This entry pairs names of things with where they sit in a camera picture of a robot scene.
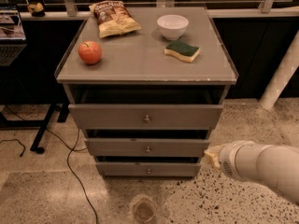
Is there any grey bottom drawer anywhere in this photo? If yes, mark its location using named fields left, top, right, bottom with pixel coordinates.
left=96, top=161, right=201, bottom=177

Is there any grey drawer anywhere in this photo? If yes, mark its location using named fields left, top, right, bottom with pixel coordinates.
left=85, top=138, right=209, bottom=157
left=96, top=161, right=201, bottom=177
left=69, top=104, right=223, bottom=130

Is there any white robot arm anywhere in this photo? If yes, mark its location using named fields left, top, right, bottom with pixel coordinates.
left=205, top=140, right=299, bottom=205

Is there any grey drawer cabinet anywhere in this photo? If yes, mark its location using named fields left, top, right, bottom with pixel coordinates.
left=57, top=7, right=237, bottom=164

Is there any grey middle drawer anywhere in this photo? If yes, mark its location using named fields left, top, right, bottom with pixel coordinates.
left=85, top=138, right=209, bottom=157

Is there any grey top drawer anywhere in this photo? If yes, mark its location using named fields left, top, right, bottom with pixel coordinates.
left=69, top=104, right=223, bottom=130

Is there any green yellow sponge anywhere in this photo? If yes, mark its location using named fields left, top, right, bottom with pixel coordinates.
left=164, top=40, right=200, bottom=63

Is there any white diagonal pipe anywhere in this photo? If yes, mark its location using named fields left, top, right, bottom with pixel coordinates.
left=259, top=32, right=299, bottom=110

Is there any white bowl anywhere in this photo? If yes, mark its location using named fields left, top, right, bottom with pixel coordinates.
left=157, top=14, right=189, bottom=40

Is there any red apple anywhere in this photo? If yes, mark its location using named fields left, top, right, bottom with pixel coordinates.
left=78, top=41, right=102, bottom=64

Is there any yellow chip bag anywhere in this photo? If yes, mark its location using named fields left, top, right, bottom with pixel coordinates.
left=89, top=0, right=141, bottom=38

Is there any small yellow black object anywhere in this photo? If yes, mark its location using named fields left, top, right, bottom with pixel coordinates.
left=27, top=2, right=45, bottom=17

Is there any laptop on desk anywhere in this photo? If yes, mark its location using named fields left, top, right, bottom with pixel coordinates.
left=0, top=4, right=27, bottom=66

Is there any black floor cable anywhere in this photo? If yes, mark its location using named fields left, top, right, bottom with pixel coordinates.
left=46, top=128, right=100, bottom=224

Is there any black desk frame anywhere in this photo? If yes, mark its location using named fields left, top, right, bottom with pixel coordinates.
left=0, top=104, right=69, bottom=154

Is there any short black cable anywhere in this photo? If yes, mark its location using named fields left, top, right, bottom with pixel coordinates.
left=0, top=138, right=27, bottom=158

